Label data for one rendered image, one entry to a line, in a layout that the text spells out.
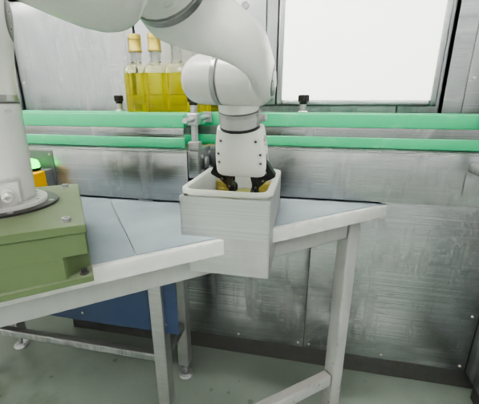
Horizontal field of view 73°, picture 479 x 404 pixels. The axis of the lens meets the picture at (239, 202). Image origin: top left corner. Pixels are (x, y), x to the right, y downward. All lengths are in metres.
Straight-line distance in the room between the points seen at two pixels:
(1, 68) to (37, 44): 0.81
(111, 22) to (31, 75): 1.12
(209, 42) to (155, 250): 0.35
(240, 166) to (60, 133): 0.52
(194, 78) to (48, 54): 0.91
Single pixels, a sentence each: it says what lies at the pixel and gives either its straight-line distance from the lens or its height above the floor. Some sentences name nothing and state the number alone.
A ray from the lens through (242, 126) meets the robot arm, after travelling 0.59.
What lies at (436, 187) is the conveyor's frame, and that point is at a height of 0.80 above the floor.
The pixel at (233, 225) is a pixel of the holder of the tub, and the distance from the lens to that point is 0.59.
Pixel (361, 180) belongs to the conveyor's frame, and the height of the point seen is 0.81.
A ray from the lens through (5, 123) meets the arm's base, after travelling 0.57.
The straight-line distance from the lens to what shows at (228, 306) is 1.30.
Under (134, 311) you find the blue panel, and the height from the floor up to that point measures 0.39.
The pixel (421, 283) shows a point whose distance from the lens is 1.24.
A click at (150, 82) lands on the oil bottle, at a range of 0.94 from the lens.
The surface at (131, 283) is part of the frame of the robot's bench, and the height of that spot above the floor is 0.68.
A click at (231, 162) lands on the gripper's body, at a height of 0.88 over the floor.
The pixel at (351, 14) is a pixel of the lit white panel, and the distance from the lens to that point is 1.02.
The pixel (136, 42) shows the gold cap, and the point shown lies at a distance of 0.99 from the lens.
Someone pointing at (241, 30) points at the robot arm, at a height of 1.07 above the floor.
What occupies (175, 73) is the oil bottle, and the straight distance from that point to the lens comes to 0.92.
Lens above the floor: 1.00
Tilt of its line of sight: 18 degrees down
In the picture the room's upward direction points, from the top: straight up
